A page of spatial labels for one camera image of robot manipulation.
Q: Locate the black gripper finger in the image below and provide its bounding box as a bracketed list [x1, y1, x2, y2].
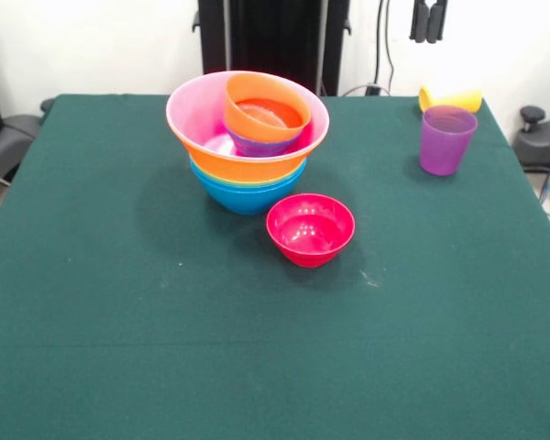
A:
[426, 0, 449, 45]
[409, 0, 431, 44]

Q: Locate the yellow cup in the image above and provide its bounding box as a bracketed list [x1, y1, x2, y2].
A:
[417, 83, 484, 115]

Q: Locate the small red-orange bowl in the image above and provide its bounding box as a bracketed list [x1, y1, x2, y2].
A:
[224, 71, 313, 144]

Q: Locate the small dark blue bowl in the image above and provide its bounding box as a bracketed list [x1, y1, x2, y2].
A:
[225, 123, 306, 158]

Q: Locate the large orange bowl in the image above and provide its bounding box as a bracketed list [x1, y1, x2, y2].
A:
[167, 127, 325, 184]

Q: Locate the small crimson bowl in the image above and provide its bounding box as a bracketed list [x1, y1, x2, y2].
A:
[265, 192, 357, 269]

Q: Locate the large pink bowl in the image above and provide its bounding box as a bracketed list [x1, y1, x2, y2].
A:
[165, 71, 331, 160]

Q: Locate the purple cup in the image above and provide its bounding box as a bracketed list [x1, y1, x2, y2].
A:
[418, 104, 479, 178]

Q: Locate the grey base with black knob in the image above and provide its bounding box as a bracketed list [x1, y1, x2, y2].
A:
[512, 105, 550, 173]
[0, 98, 56, 184]

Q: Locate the dark green table cloth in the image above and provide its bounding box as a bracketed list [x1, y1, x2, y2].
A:
[0, 93, 550, 440]

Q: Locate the black wall cable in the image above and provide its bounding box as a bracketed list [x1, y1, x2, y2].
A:
[374, 0, 396, 88]

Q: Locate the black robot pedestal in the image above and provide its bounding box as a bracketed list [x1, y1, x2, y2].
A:
[192, 0, 354, 97]

